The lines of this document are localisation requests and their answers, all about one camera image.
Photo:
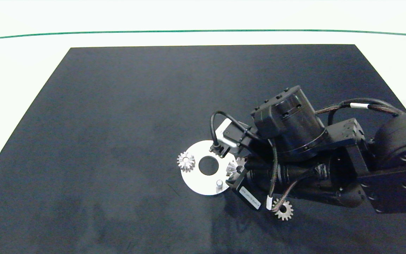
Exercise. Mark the dark mat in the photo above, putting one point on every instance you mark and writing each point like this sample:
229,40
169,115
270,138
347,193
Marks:
111,141

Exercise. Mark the round white plate with pins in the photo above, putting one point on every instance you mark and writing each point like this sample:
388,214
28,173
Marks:
203,184

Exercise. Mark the boxy silver wrist camera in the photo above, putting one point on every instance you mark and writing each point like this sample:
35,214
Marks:
229,136

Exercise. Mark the larger steel gear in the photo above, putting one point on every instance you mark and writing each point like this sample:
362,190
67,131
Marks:
231,170

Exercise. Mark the small steel gear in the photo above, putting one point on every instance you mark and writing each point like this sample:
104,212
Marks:
288,213
182,165

